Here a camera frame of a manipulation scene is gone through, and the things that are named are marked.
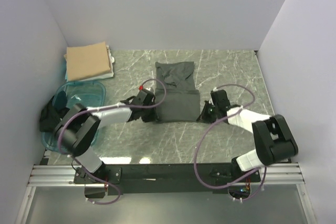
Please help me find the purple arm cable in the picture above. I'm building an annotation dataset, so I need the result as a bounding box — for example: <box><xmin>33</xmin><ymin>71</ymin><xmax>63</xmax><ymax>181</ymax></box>
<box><xmin>193</xmin><ymin>83</ymin><xmax>267</xmax><ymax>204</ymax></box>
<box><xmin>57</xmin><ymin>78</ymin><xmax>169</xmax><ymax>206</ymax></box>

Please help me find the dark grey t-shirt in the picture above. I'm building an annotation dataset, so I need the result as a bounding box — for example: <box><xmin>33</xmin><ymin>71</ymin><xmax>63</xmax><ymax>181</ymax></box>
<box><xmin>155</xmin><ymin>61</ymin><xmax>200</xmax><ymax>123</ymax></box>

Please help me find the clear blue plastic bin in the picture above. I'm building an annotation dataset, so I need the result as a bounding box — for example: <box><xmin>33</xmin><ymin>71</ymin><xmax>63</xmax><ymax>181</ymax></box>
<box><xmin>41</xmin><ymin>81</ymin><xmax>107</xmax><ymax>154</ymax></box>

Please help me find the folded tan t-shirt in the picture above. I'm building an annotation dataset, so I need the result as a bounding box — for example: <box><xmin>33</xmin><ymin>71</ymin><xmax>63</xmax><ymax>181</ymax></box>
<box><xmin>65</xmin><ymin>42</ymin><xmax>112</xmax><ymax>81</ymax></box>

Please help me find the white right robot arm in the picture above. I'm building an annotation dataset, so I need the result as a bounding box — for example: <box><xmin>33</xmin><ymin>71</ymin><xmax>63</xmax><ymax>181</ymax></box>
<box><xmin>197</xmin><ymin>90</ymin><xmax>298</xmax><ymax>182</ymax></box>

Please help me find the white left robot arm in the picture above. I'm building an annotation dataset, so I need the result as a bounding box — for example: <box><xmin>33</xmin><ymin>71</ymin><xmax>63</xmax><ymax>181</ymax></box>
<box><xmin>54</xmin><ymin>89</ymin><xmax>155</xmax><ymax>183</ymax></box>

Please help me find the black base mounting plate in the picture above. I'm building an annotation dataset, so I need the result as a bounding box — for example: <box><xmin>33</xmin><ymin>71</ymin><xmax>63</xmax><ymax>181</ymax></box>
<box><xmin>73</xmin><ymin>163</ymin><xmax>263</xmax><ymax>196</ymax></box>

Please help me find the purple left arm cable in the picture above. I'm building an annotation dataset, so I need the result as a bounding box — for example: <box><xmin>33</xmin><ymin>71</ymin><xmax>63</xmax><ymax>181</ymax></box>
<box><xmin>57</xmin><ymin>78</ymin><xmax>169</xmax><ymax>206</ymax></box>

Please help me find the aluminium extrusion rail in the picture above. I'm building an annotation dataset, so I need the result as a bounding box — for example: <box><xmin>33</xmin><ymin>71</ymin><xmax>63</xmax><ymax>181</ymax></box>
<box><xmin>27</xmin><ymin>163</ymin><xmax>305</xmax><ymax>187</ymax></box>

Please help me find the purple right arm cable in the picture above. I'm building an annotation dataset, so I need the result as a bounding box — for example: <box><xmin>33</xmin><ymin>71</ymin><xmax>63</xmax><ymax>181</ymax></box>
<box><xmin>193</xmin><ymin>83</ymin><xmax>267</xmax><ymax>204</ymax></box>

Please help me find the black t-shirt in bin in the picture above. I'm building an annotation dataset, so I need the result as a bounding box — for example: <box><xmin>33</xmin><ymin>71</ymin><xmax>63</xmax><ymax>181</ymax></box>
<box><xmin>39</xmin><ymin>99</ymin><xmax>69</xmax><ymax>132</ymax></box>

